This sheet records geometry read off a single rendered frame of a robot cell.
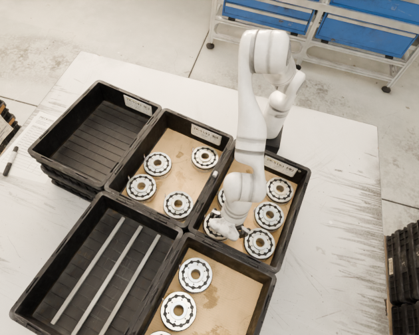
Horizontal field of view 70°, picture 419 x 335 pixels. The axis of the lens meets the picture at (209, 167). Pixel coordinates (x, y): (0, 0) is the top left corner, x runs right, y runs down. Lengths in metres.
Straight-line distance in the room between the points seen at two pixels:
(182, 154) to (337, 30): 1.97
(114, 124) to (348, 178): 1.04
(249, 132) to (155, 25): 2.64
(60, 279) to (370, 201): 1.22
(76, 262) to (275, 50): 0.82
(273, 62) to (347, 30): 2.16
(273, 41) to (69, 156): 0.85
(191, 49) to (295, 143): 1.76
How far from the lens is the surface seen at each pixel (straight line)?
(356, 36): 2.86
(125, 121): 1.28
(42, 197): 1.33
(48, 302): 1.05
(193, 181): 1.10
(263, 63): 0.68
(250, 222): 1.07
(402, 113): 3.10
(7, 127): 2.07
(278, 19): 2.77
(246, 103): 0.69
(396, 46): 2.95
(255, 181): 0.71
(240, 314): 0.99
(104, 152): 1.20
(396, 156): 2.74
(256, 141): 0.68
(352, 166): 1.51
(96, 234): 1.06
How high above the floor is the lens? 1.80
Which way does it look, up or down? 59 degrees down
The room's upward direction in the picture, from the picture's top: 10 degrees clockwise
